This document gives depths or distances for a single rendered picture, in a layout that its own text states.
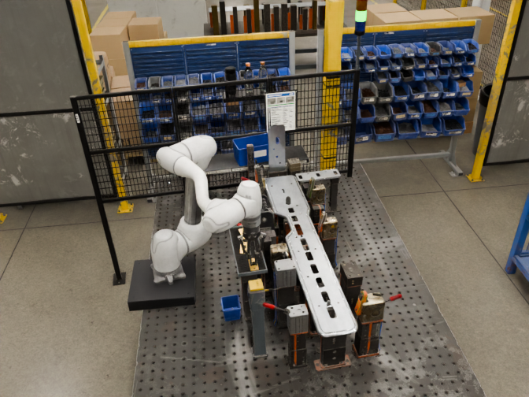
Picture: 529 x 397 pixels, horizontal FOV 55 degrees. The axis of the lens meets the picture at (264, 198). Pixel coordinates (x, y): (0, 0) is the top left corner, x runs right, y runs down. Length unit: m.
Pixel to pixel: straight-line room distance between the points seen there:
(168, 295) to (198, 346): 0.37
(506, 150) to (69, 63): 4.11
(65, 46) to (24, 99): 0.60
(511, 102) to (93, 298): 4.05
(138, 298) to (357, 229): 1.46
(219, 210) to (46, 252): 2.90
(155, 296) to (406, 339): 1.35
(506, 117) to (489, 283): 1.77
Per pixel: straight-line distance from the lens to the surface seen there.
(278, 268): 2.46
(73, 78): 4.50
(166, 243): 2.85
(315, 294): 2.49
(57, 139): 4.78
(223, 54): 4.65
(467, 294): 4.14
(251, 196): 2.11
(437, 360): 2.71
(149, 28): 7.04
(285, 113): 3.55
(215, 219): 2.04
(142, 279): 3.03
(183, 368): 2.65
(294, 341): 2.44
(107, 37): 6.75
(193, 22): 9.21
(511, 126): 5.42
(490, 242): 4.70
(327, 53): 3.52
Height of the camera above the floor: 2.74
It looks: 34 degrees down
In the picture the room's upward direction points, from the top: 2 degrees counter-clockwise
